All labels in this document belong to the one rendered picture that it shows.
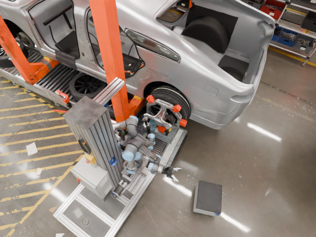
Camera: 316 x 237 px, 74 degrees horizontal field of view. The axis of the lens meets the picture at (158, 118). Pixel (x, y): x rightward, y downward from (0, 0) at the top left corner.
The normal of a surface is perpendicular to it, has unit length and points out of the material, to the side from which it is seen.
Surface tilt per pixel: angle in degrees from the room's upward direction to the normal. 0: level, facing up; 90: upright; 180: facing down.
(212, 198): 0
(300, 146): 0
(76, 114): 0
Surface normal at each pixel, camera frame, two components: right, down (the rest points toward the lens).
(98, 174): 0.04, -0.56
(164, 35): -0.12, -0.07
